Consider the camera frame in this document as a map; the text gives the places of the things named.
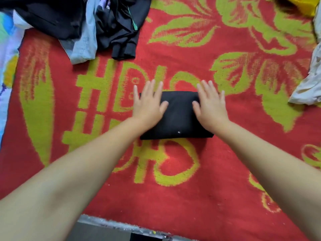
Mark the person's left hand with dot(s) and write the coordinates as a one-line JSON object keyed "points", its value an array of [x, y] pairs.
{"points": [[148, 110]]}

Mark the person's right hand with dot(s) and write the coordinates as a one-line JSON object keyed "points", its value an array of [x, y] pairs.
{"points": [[211, 110]]}

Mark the black thin trousers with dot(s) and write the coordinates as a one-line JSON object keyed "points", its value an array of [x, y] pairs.
{"points": [[180, 118]]}

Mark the pile of mixed clothes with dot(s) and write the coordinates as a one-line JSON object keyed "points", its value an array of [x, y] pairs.
{"points": [[50, 17]]}

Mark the person's left forearm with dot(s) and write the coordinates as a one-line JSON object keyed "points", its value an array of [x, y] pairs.
{"points": [[65, 188]]}

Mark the person's right forearm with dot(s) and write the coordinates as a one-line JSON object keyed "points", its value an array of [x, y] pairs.
{"points": [[276, 168]]}

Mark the person's blue trousers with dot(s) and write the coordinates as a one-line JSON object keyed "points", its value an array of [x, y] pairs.
{"points": [[143, 237]]}

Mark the red and yellow blanket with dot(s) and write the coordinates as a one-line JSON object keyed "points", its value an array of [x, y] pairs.
{"points": [[220, 198]]}

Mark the blue patterned pillow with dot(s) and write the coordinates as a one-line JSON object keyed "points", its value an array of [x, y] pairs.
{"points": [[7, 72]]}

